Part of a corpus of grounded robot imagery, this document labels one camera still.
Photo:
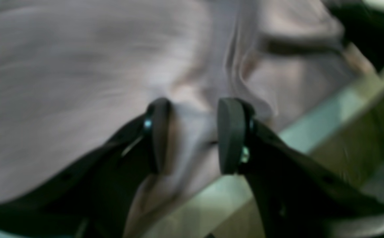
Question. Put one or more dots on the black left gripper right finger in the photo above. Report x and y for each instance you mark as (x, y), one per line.
(296, 197)

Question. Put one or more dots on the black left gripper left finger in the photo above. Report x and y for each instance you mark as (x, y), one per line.
(92, 197)

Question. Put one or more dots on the mauve t-shirt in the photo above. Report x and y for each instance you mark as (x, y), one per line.
(73, 72)

